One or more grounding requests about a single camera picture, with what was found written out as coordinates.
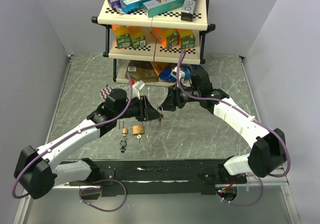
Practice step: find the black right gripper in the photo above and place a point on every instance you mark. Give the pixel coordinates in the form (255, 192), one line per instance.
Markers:
(173, 99)

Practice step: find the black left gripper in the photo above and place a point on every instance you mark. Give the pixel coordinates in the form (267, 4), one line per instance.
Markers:
(147, 112)

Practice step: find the large brass padlock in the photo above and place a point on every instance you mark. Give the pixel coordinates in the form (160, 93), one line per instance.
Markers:
(141, 128)

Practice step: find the small brass padlock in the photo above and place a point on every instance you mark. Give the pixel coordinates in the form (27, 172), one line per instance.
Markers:
(122, 128)

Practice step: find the key with panda keychain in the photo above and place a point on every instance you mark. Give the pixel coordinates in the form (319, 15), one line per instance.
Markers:
(123, 143)

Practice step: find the medium brass padlock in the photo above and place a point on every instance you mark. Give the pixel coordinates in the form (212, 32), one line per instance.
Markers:
(160, 110)

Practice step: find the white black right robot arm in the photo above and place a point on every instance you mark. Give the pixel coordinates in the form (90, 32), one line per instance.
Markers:
(267, 146)

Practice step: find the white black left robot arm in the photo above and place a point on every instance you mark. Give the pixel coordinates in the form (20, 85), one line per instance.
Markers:
(40, 169)

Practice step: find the blue chips bag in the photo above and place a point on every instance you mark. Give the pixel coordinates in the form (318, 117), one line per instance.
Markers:
(169, 73)

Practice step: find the orange snack bag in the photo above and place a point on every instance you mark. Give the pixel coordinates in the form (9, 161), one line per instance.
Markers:
(159, 67)

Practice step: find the brown snack bag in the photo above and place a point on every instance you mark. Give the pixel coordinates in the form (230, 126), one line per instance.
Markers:
(141, 70)

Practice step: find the purple striped sponge pad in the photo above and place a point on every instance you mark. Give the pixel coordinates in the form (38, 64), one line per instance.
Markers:
(105, 91)

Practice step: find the orange green box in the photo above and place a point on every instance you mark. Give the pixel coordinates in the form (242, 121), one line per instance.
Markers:
(122, 36)
(166, 36)
(138, 39)
(187, 39)

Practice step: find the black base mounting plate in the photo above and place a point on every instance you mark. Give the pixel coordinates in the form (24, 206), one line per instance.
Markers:
(159, 176)

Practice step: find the teal RIO box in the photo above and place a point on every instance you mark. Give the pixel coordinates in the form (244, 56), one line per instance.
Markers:
(155, 7)

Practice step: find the silver RIO box right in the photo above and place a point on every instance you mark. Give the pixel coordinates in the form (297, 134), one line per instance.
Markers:
(188, 10)

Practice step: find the blue toothpaste box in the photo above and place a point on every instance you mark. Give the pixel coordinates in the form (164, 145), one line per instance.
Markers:
(128, 6)

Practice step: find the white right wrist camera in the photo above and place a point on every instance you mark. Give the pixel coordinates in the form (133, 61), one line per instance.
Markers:
(177, 74)

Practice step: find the aluminium rail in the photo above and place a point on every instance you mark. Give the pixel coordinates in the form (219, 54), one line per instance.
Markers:
(268, 180)

